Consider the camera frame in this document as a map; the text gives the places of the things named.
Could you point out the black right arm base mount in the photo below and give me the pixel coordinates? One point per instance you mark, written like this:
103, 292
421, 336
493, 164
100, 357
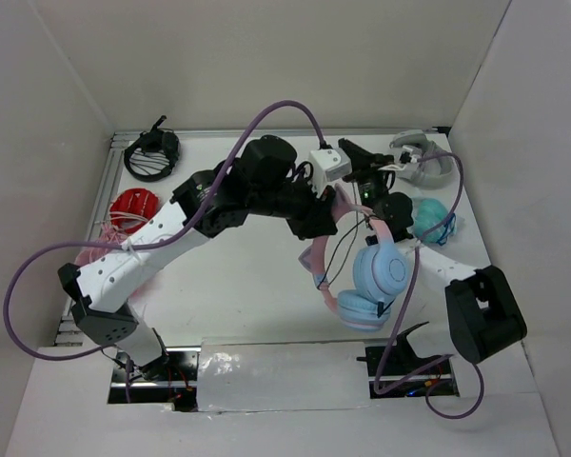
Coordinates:
402, 359

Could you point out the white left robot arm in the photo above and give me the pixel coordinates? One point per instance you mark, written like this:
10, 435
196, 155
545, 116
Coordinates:
262, 181

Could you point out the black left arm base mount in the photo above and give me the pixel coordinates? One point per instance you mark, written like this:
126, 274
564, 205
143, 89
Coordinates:
175, 385

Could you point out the pink wrapped headphones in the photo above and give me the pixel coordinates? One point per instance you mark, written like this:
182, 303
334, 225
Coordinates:
112, 232

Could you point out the pink blue cat-ear headphones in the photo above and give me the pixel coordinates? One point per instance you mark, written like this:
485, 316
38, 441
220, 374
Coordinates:
380, 272

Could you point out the teal wrapped headphones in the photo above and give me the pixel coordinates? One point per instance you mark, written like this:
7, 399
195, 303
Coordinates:
430, 223

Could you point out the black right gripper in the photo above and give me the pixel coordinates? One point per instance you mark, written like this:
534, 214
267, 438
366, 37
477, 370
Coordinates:
364, 164

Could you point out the white taped cover plate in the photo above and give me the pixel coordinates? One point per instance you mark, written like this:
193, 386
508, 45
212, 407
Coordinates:
282, 377

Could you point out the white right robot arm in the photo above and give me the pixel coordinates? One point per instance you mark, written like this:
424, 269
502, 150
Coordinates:
483, 315

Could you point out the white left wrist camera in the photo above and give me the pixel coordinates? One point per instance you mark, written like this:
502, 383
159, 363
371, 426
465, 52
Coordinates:
329, 165

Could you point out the black wrapped headphones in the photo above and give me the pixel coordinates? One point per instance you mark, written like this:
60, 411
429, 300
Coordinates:
153, 156

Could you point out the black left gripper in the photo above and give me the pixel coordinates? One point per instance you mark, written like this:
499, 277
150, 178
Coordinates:
317, 219

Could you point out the red wrapped headphones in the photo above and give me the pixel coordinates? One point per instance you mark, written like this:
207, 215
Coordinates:
132, 209

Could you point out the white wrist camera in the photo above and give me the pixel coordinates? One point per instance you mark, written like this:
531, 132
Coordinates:
329, 165
407, 157

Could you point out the white grey headphones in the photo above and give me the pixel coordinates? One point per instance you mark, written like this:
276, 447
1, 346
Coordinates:
434, 173

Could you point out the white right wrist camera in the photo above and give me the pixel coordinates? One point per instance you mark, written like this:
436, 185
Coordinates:
407, 157

